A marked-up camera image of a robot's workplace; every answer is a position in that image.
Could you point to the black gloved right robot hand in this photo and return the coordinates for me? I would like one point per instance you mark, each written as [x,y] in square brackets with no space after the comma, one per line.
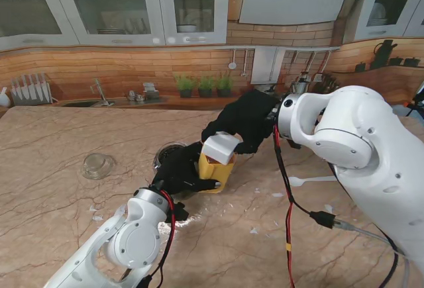
[251,116]

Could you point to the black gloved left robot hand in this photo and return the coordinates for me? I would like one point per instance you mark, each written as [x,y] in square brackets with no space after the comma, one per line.
[179,172]

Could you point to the glass jar with coffee beans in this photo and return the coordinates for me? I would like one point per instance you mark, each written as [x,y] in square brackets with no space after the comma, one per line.
[165,150]

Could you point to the white square jar lid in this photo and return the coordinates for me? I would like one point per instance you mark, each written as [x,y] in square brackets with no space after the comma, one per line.
[221,145]

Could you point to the yellow coffee jar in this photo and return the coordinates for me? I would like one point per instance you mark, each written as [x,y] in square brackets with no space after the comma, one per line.
[222,173]

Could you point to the domed glass jar lid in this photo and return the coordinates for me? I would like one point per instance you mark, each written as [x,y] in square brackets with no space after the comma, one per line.
[98,166]

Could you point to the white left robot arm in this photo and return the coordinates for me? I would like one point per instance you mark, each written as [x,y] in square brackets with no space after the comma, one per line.
[132,238]

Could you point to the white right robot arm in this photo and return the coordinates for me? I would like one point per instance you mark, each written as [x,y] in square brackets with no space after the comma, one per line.
[371,142]

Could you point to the small white paper scrap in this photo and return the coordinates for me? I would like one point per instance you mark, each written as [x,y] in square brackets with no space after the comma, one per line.
[328,208]
[254,230]
[277,195]

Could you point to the white plastic spoon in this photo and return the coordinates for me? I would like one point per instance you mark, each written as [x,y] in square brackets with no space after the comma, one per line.
[314,179]

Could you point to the printed kitchen backdrop banner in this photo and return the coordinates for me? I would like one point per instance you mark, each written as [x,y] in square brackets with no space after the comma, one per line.
[132,66]

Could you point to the black tripod with orange clip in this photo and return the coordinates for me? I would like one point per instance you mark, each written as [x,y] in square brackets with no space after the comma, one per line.
[416,102]

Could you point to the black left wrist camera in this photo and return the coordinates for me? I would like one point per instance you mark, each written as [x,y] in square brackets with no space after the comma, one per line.
[180,212]

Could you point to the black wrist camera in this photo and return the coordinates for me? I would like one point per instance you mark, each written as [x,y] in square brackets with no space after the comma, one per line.
[294,144]
[180,212]

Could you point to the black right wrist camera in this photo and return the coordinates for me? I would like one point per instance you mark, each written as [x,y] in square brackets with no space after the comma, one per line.
[294,144]

